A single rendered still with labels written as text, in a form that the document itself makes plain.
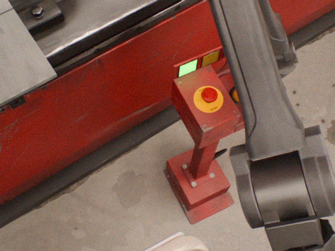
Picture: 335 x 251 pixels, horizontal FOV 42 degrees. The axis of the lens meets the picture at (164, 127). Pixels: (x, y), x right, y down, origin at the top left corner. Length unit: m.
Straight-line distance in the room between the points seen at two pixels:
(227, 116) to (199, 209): 0.77
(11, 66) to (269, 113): 0.55
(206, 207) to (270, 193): 1.29
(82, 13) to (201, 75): 0.32
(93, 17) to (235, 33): 0.65
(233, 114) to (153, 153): 0.82
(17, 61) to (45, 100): 0.30
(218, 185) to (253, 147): 1.21
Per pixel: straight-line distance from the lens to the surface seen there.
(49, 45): 1.05
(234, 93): 1.14
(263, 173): 0.49
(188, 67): 1.06
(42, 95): 1.14
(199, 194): 1.66
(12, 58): 0.89
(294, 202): 0.49
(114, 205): 1.77
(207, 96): 1.03
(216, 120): 1.04
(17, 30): 0.93
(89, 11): 1.09
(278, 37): 0.77
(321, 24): 2.23
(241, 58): 0.46
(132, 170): 1.81
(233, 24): 0.46
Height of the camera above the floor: 1.72
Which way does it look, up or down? 66 degrees down
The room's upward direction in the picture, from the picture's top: 3 degrees clockwise
